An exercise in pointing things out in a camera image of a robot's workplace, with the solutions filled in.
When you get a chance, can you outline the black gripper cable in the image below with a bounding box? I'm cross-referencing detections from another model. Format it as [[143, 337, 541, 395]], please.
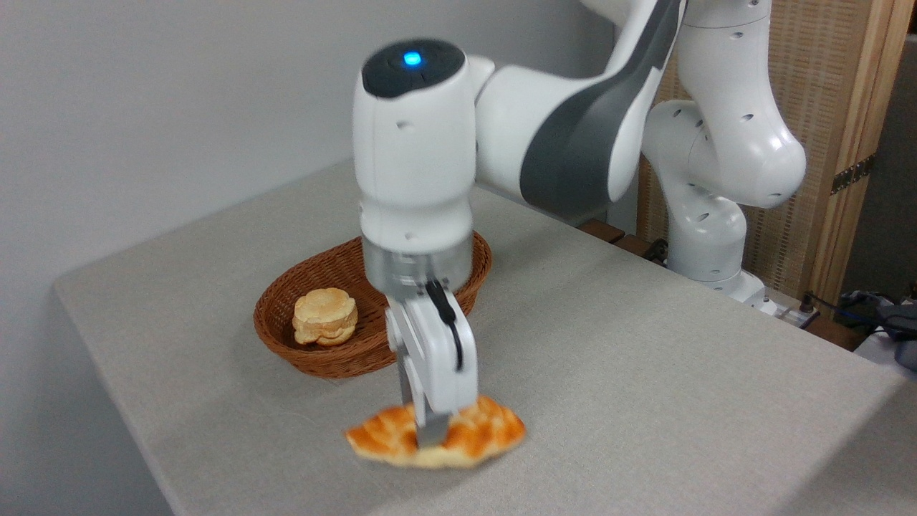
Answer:
[[426, 279, 464, 371]]

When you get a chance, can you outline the dark bundle of cables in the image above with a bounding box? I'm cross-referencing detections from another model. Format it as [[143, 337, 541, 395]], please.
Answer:
[[802, 289, 917, 371]]

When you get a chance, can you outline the braided golden bread loaf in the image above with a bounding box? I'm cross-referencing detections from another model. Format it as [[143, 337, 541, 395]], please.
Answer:
[[345, 396, 527, 469]]

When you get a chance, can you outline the dark metal screen hinge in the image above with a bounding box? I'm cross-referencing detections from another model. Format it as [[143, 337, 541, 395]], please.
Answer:
[[831, 154, 876, 196]]

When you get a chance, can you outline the wooden rattan folding screen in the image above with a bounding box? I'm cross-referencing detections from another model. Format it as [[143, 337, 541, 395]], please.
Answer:
[[638, 0, 916, 310]]

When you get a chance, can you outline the brown oval wicker basket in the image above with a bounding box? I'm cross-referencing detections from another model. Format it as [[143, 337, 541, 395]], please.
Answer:
[[254, 231, 493, 379]]

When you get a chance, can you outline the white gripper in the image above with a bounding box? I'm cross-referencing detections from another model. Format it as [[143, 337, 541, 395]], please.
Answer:
[[385, 284, 479, 449]]

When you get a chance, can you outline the round pale bread roll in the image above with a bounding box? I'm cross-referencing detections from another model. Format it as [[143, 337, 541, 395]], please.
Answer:
[[292, 288, 358, 347]]

